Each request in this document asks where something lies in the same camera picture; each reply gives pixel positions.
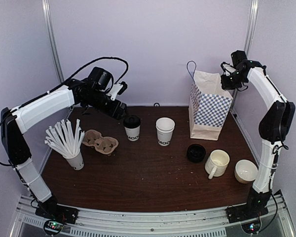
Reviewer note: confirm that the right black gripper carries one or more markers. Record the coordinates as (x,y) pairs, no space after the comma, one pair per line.
(226,85)

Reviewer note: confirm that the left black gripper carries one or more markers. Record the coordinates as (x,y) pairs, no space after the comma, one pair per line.
(116,111)

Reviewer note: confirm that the blue checkered paper bag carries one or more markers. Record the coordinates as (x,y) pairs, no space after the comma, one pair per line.
(209,104)

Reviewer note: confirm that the white paper cup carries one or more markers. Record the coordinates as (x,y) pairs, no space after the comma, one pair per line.
(133,134)

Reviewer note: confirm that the white paper cups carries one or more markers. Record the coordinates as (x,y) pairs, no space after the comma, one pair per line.
(165,127)

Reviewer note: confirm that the black cup lid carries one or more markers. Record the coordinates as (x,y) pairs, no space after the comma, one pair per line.
(132,122)

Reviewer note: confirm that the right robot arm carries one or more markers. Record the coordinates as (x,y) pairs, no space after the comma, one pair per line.
(273,128)

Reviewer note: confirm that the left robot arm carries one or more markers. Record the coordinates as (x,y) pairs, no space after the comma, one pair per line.
(21,127)

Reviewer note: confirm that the cardboard cup carrier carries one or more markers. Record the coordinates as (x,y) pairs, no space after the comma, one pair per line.
(104,145)

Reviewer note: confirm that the paper cup holding straws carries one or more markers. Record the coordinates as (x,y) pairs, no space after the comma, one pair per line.
(76,162)

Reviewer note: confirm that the stack of black lids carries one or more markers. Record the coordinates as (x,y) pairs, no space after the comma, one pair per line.
(195,153)

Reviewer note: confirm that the cream ceramic mug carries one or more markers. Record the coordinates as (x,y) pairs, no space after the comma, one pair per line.
(217,163)

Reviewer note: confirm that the cream ceramic bowl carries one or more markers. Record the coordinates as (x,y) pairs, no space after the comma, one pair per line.
(245,171)

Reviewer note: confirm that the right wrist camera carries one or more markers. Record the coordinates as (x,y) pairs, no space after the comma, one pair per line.
(227,68)

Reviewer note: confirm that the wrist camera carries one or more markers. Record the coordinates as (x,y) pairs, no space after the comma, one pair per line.
(227,68)
(118,89)

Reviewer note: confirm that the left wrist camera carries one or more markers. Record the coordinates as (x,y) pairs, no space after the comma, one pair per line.
(118,89)

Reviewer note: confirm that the right aluminium frame post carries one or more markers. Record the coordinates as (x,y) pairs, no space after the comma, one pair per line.
(251,26)

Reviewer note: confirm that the aluminium frame post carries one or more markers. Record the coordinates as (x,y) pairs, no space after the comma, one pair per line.
(49,26)
(251,26)

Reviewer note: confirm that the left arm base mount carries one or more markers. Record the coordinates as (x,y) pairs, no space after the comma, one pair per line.
(50,209)

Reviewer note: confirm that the left aluminium frame post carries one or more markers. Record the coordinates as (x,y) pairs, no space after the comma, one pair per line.
(49,26)

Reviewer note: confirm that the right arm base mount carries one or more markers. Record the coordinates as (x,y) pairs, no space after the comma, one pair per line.
(245,212)

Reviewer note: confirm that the aluminium front rail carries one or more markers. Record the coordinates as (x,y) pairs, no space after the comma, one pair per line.
(211,222)

